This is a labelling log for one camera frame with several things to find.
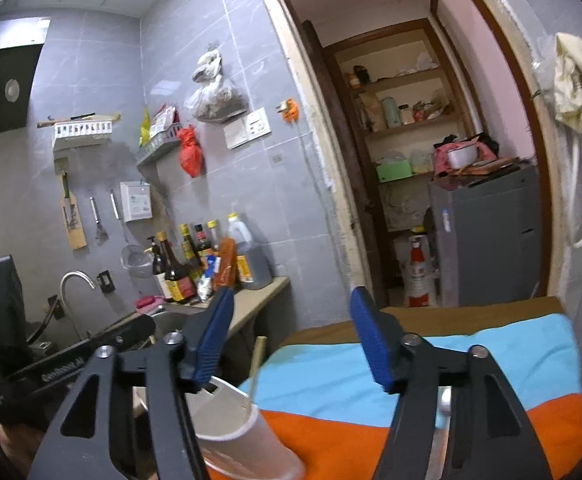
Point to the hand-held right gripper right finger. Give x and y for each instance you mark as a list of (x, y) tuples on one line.
[(371, 340)]

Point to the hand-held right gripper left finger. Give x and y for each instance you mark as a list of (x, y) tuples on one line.
[(216, 340)]

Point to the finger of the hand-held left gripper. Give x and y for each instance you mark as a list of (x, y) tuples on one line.
[(131, 332)]

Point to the wooden chopstick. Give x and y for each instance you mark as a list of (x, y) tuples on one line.
[(257, 360)]

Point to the metal spoon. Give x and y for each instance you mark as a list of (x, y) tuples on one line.
[(445, 402)]

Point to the white plastic cup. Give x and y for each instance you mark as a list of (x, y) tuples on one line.
[(251, 440)]

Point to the pink sponge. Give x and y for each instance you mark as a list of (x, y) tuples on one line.
[(148, 304)]

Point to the metal sink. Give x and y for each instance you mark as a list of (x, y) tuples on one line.
[(171, 320)]

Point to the orange and blue blanket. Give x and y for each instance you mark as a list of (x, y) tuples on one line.
[(331, 375)]

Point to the beige kitchen counter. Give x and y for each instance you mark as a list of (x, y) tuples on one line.
[(256, 297)]

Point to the small white blue bottle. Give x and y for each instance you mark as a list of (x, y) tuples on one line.
[(207, 280)]

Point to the metal faucet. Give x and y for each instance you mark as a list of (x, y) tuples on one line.
[(66, 290)]

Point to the dark pump bottle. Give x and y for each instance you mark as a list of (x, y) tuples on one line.
[(157, 270)]

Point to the dark sauce bottle red label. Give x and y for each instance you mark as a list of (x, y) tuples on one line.
[(176, 280)]

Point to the orange packet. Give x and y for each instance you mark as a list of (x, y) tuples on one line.
[(226, 265)]

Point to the red and white jug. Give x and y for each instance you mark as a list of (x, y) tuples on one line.
[(418, 275)]

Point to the yellow-capped sauce bottle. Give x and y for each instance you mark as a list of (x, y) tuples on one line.
[(188, 250)]

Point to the red-capped sauce bottle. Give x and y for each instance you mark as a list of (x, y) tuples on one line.
[(202, 242)]

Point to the metal spatula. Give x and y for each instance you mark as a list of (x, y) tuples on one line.
[(100, 232)]

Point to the hanging wooden cutting board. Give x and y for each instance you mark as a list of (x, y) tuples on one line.
[(73, 225)]

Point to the slim yellow-capped bottle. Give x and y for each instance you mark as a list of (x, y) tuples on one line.
[(213, 232)]

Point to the grey cabinet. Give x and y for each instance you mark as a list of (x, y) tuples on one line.
[(486, 240)]

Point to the green box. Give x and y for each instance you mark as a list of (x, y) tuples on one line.
[(395, 172)]

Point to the dark wooden door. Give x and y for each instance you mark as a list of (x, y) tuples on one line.
[(341, 160)]

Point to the red plastic bag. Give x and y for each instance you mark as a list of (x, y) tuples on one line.
[(191, 152)]

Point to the wooden stick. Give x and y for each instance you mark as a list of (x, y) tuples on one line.
[(46, 123)]

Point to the pink cloth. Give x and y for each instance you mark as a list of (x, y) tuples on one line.
[(440, 160)]

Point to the black range hood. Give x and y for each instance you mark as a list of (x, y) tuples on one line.
[(1, 110)]

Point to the yellow packet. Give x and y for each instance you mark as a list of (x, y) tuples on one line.
[(145, 130)]

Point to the white pot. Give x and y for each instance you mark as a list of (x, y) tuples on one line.
[(461, 157)]

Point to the red and white packets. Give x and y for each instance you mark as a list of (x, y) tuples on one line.
[(163, 120)]

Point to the brown wooden board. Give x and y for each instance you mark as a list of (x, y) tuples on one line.
[(496, 164)]

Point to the brown paper bag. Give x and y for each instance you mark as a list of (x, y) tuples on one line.
[(371, 112)]

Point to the pale green jar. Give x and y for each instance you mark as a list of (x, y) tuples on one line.
[(392, 112)]

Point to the large clear bag dried goods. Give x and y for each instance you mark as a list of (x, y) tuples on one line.
[(218, 102)]

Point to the orange plug adapter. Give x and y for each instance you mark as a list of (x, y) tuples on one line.
[(290, 110)]

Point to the built-in wooden shelves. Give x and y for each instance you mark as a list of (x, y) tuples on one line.
[(401, 80)]

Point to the small clear plastic bag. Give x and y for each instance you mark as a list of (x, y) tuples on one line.
[(208, 67)]

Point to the black wall socket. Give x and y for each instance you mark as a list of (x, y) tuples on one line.
[(56, 306), (106, 282)]

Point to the white wall box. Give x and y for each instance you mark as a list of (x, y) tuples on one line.
[(136, 202)]

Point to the white plastic wall rack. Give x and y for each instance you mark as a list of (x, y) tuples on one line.
[(81, 130)]

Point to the white wall switch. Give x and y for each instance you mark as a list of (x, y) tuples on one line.
[(236, 134)]

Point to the door frame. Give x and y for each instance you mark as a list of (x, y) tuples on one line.
[(316, 125)]

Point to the white wall socket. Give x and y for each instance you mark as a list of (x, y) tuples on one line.
[(257, 121)]

